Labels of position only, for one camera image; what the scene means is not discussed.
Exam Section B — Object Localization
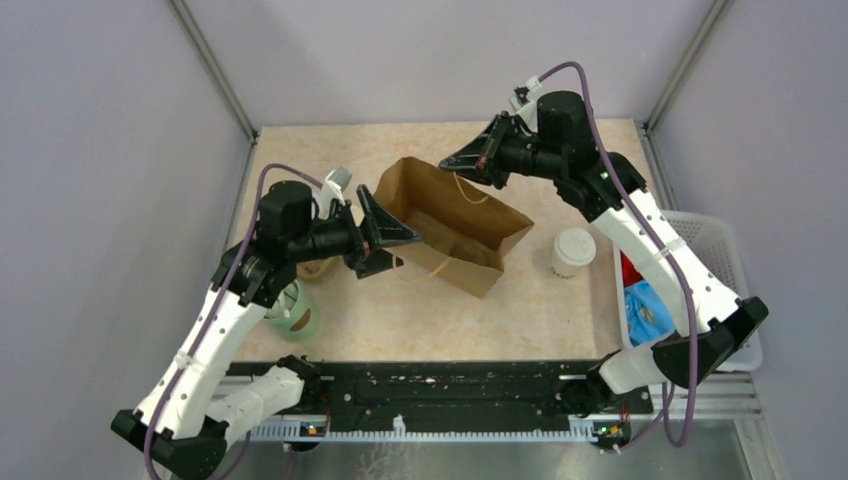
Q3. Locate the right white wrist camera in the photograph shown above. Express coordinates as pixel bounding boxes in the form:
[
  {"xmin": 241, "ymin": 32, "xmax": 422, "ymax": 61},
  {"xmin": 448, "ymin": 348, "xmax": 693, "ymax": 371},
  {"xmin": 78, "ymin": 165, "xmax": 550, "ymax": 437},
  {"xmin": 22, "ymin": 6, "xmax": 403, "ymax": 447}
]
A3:
[{"xmin": 509, "ymin": 76, "xmax": 541, "ymax": 132}]

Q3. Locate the white plastic cup lid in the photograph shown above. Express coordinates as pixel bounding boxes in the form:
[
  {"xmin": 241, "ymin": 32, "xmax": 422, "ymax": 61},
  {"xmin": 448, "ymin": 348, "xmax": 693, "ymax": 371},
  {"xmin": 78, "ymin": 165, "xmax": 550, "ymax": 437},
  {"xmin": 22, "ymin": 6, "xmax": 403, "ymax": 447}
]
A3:
[{"xmin": 552, "ymin": 228, "xmax": 597, "ymax": 267}]

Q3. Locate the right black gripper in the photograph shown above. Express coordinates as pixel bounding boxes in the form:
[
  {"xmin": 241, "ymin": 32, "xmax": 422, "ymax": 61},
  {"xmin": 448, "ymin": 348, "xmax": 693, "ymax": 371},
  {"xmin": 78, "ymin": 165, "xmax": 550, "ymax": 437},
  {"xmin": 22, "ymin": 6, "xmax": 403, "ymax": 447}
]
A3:
[{"xmin": 439, "ymin": 111, "xmax": 564, "ymax": 190}]

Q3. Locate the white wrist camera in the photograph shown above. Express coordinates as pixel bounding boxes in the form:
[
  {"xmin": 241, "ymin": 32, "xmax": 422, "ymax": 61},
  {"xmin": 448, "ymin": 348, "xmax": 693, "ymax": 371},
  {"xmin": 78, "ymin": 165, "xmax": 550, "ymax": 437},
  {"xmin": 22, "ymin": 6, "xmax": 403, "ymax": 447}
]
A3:
[
  {"xmin": 509, "ymin": 76, "xmax": 541, "ymax": 132},
  {"xmin": 314, "ymin": 167, "xmax": 352, "ymax": 219}
]

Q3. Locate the blue snack packet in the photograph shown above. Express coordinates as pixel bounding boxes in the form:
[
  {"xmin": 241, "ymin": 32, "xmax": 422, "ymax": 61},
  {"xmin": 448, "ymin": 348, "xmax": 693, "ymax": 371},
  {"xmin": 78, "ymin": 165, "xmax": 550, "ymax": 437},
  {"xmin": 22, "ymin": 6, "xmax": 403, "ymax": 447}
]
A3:
[{"xmin": 624, "ymin": 280, "xmax": 675, "ymax": 346}]

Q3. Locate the red snack packet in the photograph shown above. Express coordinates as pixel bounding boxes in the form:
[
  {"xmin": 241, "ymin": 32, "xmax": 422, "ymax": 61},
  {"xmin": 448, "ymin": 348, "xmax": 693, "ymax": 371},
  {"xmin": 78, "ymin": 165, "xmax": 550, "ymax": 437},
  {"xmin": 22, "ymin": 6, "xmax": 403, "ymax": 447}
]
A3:
[{"xmin": 620, "ymin": 252, "xmax": 643, "ymax": 288}]

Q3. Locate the brown paper bag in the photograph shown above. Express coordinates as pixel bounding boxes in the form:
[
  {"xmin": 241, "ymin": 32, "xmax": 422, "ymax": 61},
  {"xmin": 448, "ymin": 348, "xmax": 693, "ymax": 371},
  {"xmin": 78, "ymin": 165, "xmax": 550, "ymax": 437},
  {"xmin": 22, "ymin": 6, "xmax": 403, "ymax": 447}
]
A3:
[{"xmin": 374, "ymin": 157, "xmax": 534, "ymax": 298}]

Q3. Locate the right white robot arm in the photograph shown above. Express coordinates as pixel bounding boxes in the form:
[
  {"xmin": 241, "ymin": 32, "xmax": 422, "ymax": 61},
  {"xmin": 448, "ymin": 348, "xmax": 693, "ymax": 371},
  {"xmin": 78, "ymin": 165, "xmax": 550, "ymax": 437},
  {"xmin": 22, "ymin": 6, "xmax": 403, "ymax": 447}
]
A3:
[{"xmin": 438, "ymin": 91, "xmax": 768, "ymax": 412}]

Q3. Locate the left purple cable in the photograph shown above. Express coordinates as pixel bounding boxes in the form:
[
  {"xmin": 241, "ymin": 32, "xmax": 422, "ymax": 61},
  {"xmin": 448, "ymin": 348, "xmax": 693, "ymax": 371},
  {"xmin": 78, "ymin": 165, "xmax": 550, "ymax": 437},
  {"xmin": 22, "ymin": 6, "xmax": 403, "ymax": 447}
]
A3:
[{"xmin": 142, "ymin": 163, "xmax": 326, "ymax": 480}]

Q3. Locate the stack of cardboard cup carriers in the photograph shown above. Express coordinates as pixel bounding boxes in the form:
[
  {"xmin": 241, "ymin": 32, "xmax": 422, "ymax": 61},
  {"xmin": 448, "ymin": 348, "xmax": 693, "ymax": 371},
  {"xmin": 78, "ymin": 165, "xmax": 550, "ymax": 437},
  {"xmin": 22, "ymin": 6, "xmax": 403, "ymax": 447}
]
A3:
[{"xmin": 297, "ymin": 256, "xmax": 341, "ymax": 283}]

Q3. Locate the white paper coffee cup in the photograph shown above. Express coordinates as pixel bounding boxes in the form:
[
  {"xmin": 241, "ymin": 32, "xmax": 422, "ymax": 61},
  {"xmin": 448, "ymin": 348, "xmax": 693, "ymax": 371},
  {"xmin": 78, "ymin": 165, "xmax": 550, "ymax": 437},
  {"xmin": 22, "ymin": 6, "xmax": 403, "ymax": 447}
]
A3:
[{"xmin": 550, "ymin": 255, "xmax": 586, "ymax": 279}]

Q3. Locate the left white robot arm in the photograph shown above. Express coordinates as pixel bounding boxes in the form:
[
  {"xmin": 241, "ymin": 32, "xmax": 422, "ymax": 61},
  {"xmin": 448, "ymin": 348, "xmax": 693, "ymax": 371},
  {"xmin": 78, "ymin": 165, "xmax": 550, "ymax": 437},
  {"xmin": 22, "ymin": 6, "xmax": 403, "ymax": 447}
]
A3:
[{"xmin": 111, "ymin": 181, "xmax": 422, "ymax": 479}]

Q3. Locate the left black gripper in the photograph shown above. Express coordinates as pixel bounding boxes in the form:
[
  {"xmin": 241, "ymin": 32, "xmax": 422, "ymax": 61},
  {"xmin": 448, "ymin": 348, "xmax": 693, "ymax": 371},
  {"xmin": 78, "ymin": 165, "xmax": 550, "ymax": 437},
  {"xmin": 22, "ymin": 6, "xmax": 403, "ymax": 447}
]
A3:
[{"xmin": 289, "ymin": 184, "xmax": 422, "ymax": 278}]

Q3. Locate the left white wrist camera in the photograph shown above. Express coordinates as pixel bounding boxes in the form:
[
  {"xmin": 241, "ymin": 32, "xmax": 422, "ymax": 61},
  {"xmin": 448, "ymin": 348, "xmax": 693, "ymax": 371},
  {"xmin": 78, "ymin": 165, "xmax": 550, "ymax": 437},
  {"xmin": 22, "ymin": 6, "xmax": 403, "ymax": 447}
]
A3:
[{"xmin": 314, "ymin": 167, "xmax": 352, "ymax": 219}]

